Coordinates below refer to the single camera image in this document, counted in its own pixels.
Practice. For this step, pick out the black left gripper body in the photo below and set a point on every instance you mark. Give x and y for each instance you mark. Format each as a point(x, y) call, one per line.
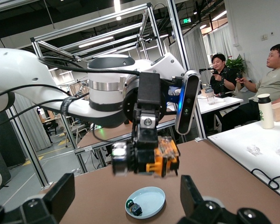
point(149, 88)

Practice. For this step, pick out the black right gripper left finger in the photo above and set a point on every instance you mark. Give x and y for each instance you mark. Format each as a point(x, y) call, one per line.
point(58, 198)

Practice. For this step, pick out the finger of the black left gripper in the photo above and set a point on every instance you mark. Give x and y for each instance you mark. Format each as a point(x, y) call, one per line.
point(145, 140)

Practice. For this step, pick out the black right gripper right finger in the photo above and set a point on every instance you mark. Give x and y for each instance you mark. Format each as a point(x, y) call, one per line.
point(191, 201)

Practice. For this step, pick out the orange and black push-button switch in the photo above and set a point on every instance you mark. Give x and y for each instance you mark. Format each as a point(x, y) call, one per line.
point(165, 149)

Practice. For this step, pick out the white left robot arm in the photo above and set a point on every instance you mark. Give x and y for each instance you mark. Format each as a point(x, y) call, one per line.
point(18, 67)

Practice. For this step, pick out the light blue round plate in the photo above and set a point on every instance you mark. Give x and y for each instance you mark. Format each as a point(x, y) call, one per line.
point(151, 198)

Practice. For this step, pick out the clear plastic bottle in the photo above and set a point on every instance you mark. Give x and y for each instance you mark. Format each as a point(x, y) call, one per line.
point(210, 96)

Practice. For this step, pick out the white curtain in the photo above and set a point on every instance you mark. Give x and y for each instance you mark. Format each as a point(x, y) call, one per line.
point(196, 46)

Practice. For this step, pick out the black desk stand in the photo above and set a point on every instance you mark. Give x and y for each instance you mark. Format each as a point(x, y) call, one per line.
point(222, 86)

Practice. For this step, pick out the seated person in black shirt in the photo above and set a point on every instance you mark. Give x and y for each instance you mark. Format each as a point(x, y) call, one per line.
point(221, 79)

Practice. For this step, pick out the white work table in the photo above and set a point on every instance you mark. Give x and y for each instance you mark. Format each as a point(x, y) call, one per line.
point(238, 144)

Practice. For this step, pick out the white desk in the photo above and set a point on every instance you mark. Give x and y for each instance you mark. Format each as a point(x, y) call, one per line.
point(224, 101)

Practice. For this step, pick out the green exit sign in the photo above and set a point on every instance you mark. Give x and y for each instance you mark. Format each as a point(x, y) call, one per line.
point(186, 20)

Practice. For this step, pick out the dark grey partition panel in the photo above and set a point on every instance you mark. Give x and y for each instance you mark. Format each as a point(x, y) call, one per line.
point(4, 140)

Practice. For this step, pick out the green potted plant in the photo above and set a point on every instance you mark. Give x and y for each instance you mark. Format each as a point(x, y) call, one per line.
point(236, 64)

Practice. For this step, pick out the white tumbler with green print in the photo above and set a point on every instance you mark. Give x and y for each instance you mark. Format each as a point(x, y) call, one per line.
point(266, 112)

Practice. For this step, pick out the seated person in beige shirt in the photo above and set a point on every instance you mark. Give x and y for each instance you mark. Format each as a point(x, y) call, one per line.
point(277, 81)

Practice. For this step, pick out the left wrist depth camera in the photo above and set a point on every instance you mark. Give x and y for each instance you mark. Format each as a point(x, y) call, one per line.
point(189, 98)

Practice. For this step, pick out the green and black push-button switch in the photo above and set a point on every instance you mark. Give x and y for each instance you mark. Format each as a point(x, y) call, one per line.
point(134, 207)

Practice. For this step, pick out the aluminium profile frame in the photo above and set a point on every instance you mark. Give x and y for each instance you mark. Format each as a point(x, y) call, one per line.
point(178, 35)

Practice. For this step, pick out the white wall socket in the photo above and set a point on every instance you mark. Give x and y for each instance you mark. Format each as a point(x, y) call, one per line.
point(265, 37)

